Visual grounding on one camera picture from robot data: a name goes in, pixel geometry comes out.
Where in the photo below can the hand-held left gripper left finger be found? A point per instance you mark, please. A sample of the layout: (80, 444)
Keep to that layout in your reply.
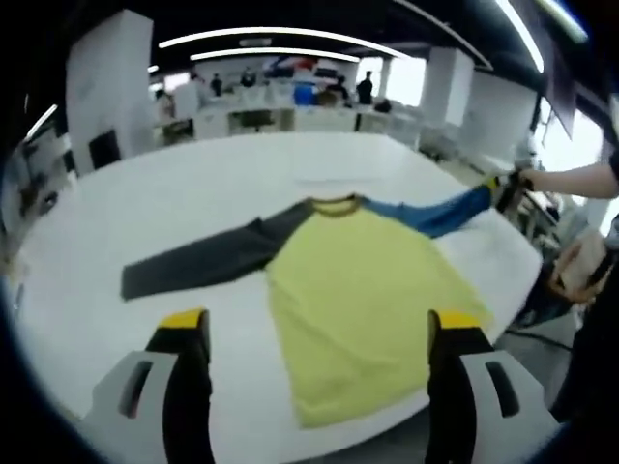
(186, 396)

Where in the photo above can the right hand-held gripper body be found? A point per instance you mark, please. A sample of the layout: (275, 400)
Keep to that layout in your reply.
(512, 193)

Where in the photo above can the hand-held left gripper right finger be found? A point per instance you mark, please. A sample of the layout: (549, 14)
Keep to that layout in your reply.
(447, 396)

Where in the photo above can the yellow garment grey blue sleeves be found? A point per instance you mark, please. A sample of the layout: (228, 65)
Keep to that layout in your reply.
(358, 290)

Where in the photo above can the person's right hand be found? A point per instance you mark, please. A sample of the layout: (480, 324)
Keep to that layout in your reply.
(534, 180)

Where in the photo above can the tan and black object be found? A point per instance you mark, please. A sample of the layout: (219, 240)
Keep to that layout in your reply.
(580, 266)

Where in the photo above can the narrow white pillar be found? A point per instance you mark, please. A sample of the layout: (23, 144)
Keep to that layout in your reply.
(447, 87)

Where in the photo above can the hanging dark monitor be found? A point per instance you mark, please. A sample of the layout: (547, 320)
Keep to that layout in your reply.
(563, 92)

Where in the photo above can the long ceiling light strip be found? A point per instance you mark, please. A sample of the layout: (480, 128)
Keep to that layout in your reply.
(271, 51)
(524, 34)
(280, 32)

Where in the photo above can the person's dark clothing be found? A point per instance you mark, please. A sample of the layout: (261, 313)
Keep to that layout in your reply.
(595, 338)

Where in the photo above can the white counter row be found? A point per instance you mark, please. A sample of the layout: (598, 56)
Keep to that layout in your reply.
(314, 121)

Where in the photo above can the blue container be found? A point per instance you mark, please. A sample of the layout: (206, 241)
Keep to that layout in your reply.
(304, 93)

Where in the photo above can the black office chair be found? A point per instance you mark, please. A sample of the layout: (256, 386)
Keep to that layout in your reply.
(256, 122)

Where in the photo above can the black cabinet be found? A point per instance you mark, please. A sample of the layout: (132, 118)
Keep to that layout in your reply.
(104, 149)

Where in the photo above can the short ceiling light strip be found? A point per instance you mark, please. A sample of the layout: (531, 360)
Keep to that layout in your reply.
(41, 122)

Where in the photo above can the wide white pillar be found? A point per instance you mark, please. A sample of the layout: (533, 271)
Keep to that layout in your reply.
(111, 82)

